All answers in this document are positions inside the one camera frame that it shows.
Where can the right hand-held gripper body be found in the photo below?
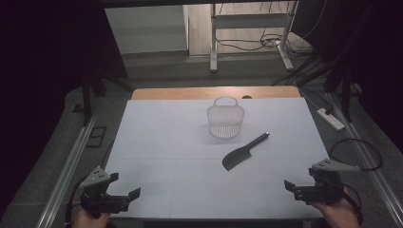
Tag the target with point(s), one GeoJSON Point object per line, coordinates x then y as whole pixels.
{"type": "Point", "coordinates": [328, 190]}

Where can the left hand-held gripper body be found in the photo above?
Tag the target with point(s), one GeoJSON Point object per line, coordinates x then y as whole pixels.
{"type": "Point", "coordinates": [95, 193]}

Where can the black kitchen knife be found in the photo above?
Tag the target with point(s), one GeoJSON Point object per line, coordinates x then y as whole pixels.
{"type": "Point", "coordinates": [236, 156]}

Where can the white plastic basket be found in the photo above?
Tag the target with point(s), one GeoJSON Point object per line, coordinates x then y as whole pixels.
{"type": "Point", "coordinates": [225, 118]}

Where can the person's right hand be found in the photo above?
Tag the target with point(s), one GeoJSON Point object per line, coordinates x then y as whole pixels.
{"type": "Point", "coordinates": [340, 215]}

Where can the person's left hand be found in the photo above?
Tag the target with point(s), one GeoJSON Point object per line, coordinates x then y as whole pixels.
{"type": "Point", "coordinates": [90, 221]}

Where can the white power strip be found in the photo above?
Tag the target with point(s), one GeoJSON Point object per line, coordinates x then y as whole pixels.
{"type": "Point", "coordinates": [331, 119]}

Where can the black tripod stand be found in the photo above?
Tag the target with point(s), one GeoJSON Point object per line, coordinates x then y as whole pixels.
{"type": "Point", "coordinates": [86, 98]}
{"type": "Point", "coordinates": [347, 91]}

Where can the aluminium rail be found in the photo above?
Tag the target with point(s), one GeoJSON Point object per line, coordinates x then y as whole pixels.
{"type": "Point", "coordinates": [364, 148]}
{"type": "Point", "coordinates": [68, 171]}

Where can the white metal desk frame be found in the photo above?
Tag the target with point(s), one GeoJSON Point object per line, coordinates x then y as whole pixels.
{"type": "Point", "coordinates": [250, 21]}

